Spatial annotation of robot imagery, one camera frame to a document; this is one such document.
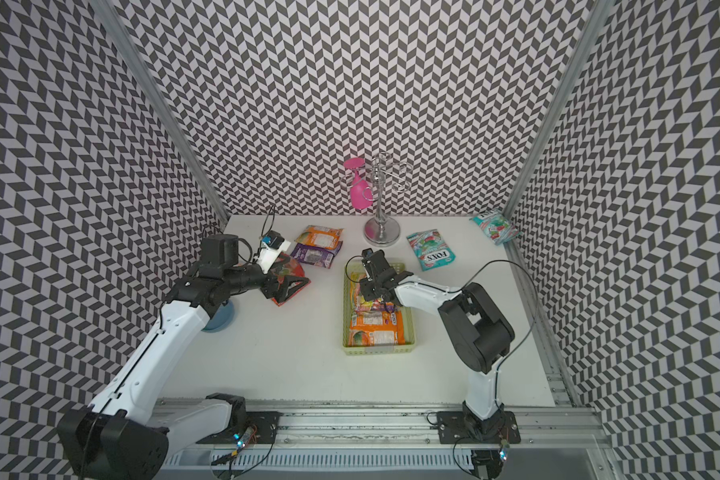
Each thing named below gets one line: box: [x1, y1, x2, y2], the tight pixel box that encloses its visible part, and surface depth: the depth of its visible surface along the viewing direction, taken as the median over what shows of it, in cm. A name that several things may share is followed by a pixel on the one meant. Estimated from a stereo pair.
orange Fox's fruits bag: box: [348, 310, 406, 347], surface depth 89 cm
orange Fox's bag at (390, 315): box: [352, 302, 403, 325], surface depth 92 cm
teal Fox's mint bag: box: [406, 229, 456, 272], surface depth 107 cm
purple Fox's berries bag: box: [290, 241, 343, 269], surface depth 107 cm
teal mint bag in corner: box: [469, 210, 519, 246], surface depth 114 cm
